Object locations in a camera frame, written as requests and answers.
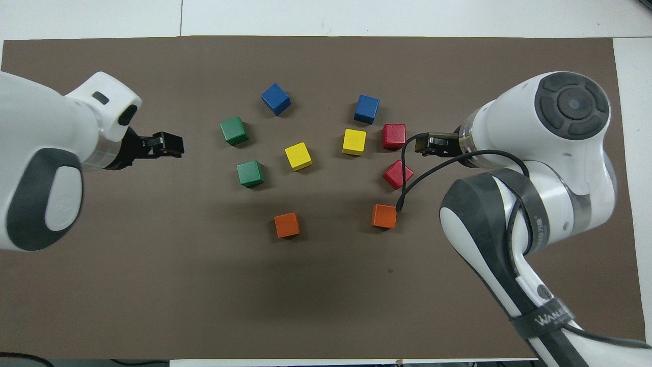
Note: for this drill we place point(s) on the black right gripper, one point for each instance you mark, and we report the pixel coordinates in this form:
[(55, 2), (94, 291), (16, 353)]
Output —
[(444, 144)]

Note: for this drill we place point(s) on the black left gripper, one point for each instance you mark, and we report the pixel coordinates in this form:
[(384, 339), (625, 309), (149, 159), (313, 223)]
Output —
[(130, 150)]

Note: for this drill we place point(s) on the red wooden cube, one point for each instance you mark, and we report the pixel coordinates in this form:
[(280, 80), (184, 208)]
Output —
[(394, 135), (394, 173)]

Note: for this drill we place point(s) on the green wooden cube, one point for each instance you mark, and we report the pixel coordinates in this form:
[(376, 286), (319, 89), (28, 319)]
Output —
[(249, 172), (233, 129)]

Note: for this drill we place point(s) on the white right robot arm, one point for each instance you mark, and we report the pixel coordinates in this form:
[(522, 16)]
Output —
[(509, 112)]

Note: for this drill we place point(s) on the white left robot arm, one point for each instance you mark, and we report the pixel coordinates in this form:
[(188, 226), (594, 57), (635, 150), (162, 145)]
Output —
[(41, 117)]

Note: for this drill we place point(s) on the blue wooden cube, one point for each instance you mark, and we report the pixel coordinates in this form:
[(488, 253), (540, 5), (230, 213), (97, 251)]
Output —
[(275, 98), (367, 108)]

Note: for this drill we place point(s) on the yellow wooden cube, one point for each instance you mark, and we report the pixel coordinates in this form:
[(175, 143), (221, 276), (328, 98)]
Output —
[(354, 141), (297, 155)]

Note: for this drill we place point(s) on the orange wooden cube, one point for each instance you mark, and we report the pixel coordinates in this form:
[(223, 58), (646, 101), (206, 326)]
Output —
[(383, 215), (286, 224)]

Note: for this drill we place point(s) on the brown table mat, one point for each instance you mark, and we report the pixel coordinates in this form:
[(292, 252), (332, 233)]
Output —
[(326, 285)]

